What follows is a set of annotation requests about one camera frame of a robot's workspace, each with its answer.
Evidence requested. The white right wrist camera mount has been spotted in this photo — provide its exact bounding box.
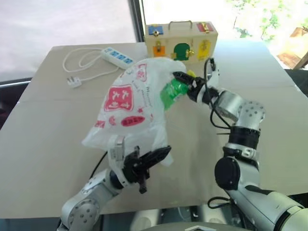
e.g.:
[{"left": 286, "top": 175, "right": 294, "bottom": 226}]
[{"left": 196, "top": 57, "right": 220, "bottom": 104}]

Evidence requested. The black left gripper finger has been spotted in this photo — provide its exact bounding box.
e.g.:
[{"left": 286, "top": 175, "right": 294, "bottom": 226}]
[
  {"left": 140, "top": 145, "right": 172, "bottom": 165},
  {"left": 144, "top": 155, "right": 167, "bottom": 170}
]

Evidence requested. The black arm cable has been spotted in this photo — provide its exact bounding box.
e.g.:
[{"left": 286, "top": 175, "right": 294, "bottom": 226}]
[
  {"left": 203, "top": 58, "right": 233, "bottom": 129},
  {"left": 89, "top": 152, "right": 108, "bottom": 180}
]

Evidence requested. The grey rounded robot body shell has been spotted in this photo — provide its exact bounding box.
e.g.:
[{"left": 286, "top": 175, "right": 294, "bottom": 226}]
[{"left": 101, "top": 205, "right": 239, "bottom": 231}]

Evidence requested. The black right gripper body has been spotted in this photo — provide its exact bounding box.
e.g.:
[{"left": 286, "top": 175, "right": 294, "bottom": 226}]
[{"left": 186, "top": 77, "right": 207, "bottom": 102}]

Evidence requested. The brown structure outside window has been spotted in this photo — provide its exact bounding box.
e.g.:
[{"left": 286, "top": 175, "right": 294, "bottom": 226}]
[{"left": 276, "top": 26, "right": 308, "bottom": 70}]

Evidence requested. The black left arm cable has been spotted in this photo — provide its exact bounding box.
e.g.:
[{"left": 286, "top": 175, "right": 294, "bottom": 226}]
[{"left": 89, "top": 152, "right": 108, "bottom": 180}]

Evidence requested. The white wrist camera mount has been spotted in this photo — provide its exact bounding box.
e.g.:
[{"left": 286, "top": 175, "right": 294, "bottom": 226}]
[
  {"left": 107, "top": 135, "right": 131, "bottom": 189},
  {"left": 196, "top": 57, "right": 220, "bottom": 104}
]

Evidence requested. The white red-printed plastic bag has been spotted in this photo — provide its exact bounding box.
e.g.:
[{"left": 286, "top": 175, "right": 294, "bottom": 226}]
[{"left": 81, "top": 57, "right": 191, "bottom": 167}]

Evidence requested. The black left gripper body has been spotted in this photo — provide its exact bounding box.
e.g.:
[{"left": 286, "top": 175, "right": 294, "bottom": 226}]
[{"left": 122, "top": 145, "right": 152, "bottom": 194}]

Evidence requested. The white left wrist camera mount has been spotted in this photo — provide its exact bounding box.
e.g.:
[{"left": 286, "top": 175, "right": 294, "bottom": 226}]
[{"left": 107, "top": 135, "right": 131, "bottom": 189}]

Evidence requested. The white power strip with cord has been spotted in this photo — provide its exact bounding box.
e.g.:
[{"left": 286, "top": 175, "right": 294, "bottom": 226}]
[{"left": 63, "top": 46, "right": 135, "bottom": 89}]

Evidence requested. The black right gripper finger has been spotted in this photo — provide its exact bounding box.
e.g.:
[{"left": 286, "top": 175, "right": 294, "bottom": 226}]
[
  {"left": 173, "top": 77, "right": 192, "bottom": 88},
  {"left": 172, "top": 71, "right": 196, "bottom": 83}
]

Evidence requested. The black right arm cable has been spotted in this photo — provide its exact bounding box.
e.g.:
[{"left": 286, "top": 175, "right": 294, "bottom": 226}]
[{"left": 203, "top": 58, "right": 233, "bottom": 129}]

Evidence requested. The green plastic bottle yellow cap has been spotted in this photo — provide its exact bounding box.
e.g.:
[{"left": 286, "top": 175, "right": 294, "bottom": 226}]
[{"left": 158, "top": 69, "right": 196, "bottom": 112}]

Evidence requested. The dark window frame post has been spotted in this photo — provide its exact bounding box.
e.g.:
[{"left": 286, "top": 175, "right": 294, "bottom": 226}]
[{"left": 127, "top": 0, "right": 147, "bottom": 44}]

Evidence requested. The wooden lock box with handle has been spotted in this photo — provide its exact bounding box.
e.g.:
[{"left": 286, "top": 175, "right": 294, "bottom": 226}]
[{"left": 144, "top": 20, "right": 219, "bottom": 64}]

